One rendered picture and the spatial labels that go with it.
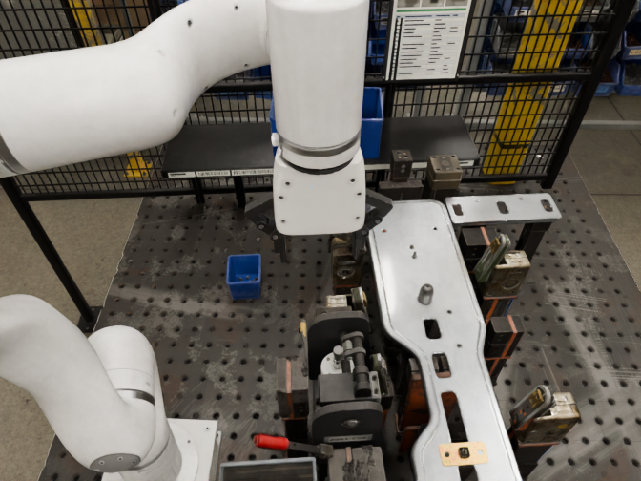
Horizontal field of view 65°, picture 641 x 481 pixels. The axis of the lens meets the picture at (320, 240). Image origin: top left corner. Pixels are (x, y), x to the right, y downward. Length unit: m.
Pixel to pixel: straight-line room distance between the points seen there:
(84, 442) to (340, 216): 0.50
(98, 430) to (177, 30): 0.56
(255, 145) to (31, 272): 1.64
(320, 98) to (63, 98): 0.20
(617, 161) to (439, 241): 2.40
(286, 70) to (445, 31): 1.11
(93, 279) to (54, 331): 1.97
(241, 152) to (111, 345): 0.76
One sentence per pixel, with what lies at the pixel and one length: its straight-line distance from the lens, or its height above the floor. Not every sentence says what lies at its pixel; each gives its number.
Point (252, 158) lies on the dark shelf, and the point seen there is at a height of 1.03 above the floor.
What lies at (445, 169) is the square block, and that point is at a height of 1.06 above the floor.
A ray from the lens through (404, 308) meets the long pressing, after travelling 1.13.
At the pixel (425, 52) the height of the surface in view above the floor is 1.24.
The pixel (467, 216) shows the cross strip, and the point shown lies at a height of 1.00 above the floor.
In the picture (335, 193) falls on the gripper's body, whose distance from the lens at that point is 0.53.
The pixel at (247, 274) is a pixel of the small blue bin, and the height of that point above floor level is 0.71.
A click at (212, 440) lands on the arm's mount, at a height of 0.77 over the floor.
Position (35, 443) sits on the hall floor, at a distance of 2.31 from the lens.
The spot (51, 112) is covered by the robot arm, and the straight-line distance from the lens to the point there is 0.44.
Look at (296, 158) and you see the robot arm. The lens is 0.49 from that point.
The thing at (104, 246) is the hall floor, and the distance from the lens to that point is 2.80.
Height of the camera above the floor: 1.92
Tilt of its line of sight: 47 degrees down
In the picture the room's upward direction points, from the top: straight up
